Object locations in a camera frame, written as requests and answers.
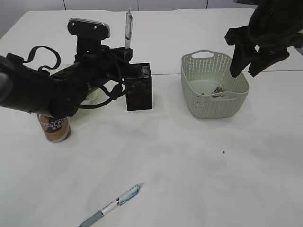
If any blue grey ballpoint pen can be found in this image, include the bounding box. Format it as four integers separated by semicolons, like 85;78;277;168
79;182;145;227

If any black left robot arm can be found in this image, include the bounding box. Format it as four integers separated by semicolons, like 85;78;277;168
0;45;134;118

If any pale green plastic basket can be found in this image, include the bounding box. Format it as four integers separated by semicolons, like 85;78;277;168
180;50;250;119

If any translucent green wavy plate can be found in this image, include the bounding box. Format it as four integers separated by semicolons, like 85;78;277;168
51;64;98;105

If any grey grip white pen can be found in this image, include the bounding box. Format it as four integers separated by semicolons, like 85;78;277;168
125;8;133;49

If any black mesh pen holder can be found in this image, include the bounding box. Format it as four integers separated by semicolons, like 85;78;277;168
124;63;153;111

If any brown Nescafe coffee bottle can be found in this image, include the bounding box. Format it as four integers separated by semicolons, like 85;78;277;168
37;114;71;143

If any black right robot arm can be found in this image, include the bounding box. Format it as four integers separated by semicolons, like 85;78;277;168
225;0;303;78

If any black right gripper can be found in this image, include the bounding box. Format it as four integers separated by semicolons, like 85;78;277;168
225;23;303;78

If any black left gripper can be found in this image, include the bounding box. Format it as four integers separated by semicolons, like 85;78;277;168
74;46;133;80

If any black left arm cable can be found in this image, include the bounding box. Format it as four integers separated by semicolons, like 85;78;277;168
22;46;127;110

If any small paper ball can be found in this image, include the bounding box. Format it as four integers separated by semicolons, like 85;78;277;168
212;84;225;98

